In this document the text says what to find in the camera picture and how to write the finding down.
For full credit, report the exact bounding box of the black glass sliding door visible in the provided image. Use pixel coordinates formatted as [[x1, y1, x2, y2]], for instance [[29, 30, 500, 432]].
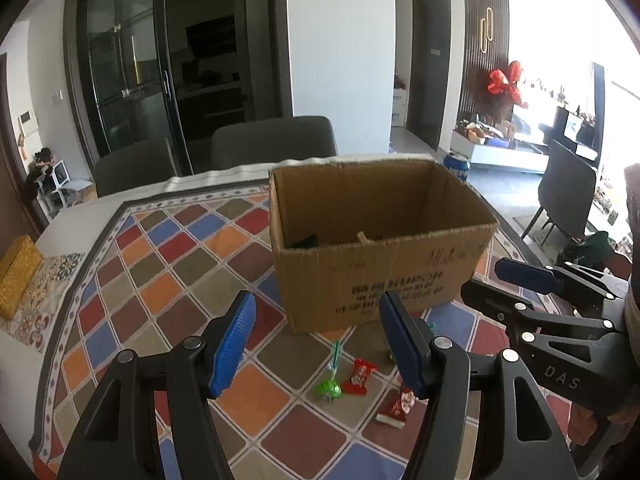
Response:
[[65, 0, 193, 176]]

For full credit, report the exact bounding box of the dark side chair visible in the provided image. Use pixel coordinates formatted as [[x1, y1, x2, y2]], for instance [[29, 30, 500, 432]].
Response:
[[522, 139, 598, 246]]

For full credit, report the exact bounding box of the gold wall ornament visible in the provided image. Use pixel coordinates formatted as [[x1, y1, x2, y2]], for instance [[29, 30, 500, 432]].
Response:
[[477, 7, 496, 55]]

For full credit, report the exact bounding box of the red and white candy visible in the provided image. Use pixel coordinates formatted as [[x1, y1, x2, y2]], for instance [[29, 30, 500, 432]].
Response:
[[376, 385, 416, 429]]

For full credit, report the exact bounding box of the red wrapped candy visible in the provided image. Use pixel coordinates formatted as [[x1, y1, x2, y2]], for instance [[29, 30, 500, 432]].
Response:
[[340, 358, 378, 397]]

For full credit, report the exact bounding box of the white low cabinet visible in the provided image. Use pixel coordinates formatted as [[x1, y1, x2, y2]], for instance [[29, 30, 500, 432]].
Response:
[[450, 130, 551, 175]]

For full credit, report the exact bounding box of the grey dining chair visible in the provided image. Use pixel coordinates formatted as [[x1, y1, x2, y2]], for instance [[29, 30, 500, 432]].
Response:
[[94, 137, 176, 198], [210, 116, 338, 171]]

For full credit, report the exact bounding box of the gold tissue box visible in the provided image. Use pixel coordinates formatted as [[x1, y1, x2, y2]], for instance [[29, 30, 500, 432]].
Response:
[[0, 235, 44, 320]]

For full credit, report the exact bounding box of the brown cardboard box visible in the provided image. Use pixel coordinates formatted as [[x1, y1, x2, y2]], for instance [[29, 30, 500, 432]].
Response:
[[268, 157, 500, 335]]

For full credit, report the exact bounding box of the checkered colourful tablecloth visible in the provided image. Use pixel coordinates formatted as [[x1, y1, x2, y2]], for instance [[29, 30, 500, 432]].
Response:
[[27, 152, 601, 480]]

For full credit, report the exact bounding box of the dark green bag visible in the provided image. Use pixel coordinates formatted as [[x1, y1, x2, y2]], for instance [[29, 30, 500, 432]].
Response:
[[557, 231, 613, 271]]

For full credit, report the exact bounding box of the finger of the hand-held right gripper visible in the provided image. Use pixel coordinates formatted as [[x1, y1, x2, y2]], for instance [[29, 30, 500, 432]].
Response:
[[460, 280, 621, 335], [495, 258, 628, 307]]

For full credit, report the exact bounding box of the white shelf with black bag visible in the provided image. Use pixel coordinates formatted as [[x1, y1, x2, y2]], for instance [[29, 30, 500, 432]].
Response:
[[22, 147, 93, 216]]

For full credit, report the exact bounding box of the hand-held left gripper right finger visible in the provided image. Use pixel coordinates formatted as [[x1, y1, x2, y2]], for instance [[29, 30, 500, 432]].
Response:
[[379, 291, 573, 480]]

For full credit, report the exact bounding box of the small white cabinet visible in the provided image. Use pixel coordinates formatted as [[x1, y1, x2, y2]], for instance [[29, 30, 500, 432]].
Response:
[[391, 87, 407, 128]]

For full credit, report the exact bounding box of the patterned placemat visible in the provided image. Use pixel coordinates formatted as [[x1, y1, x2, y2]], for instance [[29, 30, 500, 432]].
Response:
[[0, 252, 86, 348]]

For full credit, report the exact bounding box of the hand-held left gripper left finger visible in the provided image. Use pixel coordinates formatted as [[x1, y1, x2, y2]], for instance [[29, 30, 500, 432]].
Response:
[[56, 290, 257, 480]]

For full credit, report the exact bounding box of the blue drink can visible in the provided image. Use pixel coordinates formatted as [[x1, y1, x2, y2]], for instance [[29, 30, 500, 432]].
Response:
[[442, 151, 471, 182]]

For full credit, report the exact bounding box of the dark interior door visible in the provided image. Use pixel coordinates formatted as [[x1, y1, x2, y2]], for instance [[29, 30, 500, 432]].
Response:
[[405, 0, 451, 151]]

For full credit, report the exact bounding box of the red bow decoration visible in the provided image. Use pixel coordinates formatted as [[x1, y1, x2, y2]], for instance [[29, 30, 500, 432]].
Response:
[[487, 60, 531, 108]]

